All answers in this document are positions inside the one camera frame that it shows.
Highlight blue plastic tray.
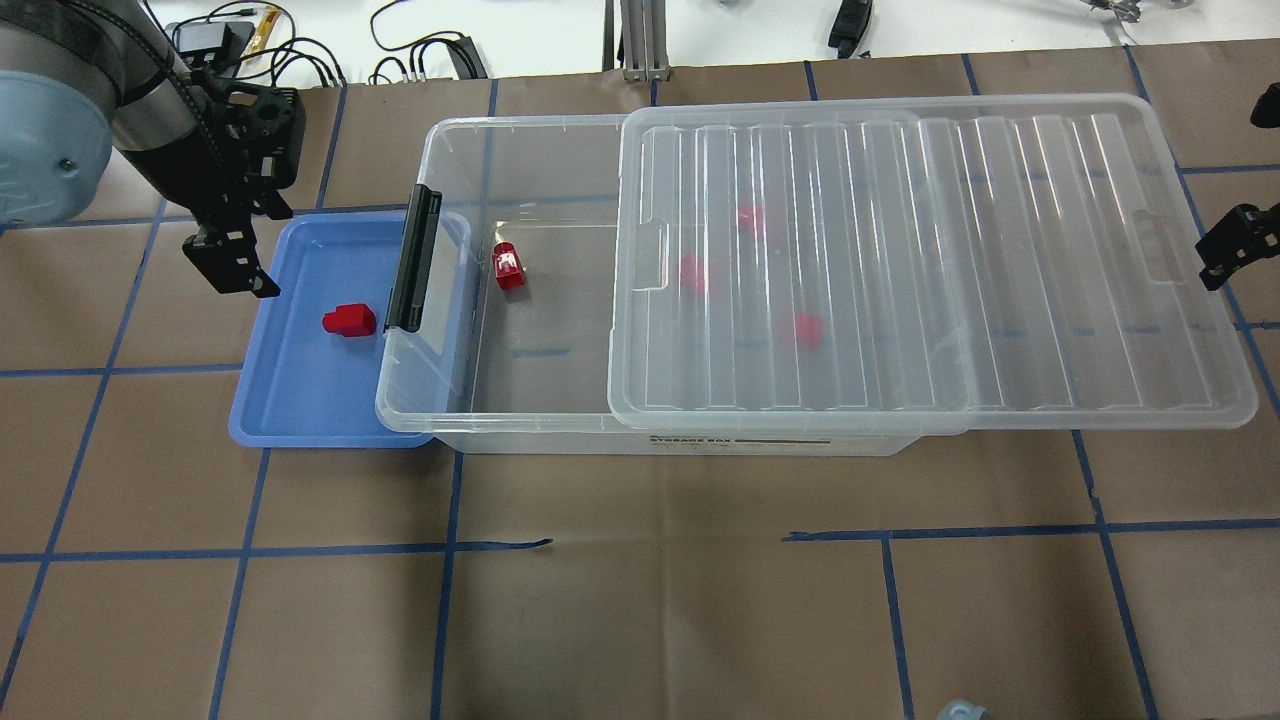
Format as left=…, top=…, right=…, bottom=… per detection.
left=229, top=211, right=479, bottom=448

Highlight clear plastic box lid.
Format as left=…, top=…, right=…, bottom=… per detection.
left=607, top=94, right=1260, bottom=438

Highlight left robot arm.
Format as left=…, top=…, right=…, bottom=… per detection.
left=1, top=1, right=306, bottom=299

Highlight black box handle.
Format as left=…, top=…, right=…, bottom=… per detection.
left=384, top=183, right=442, bottom=332

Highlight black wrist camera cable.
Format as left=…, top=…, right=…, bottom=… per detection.
left=60, top=0, right=241, bottom=222

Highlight aluminium profile post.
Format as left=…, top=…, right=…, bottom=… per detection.
left=617, top=0, right=671, bottom=82

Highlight clear plastic storage box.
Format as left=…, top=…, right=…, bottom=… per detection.
left=415, top=114, right=914, bottom=457

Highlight red block with white mark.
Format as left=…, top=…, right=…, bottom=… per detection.
left=492, top=240, right=527, bottom=292

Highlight black power adapter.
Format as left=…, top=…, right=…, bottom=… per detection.
left=166, top=20, right=255, bottom=76

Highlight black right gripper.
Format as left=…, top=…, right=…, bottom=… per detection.
left=1196, top=82, right=1280, bottom=292

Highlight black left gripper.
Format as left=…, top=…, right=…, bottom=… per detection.
left=182, top=79, right=307, bottom=299

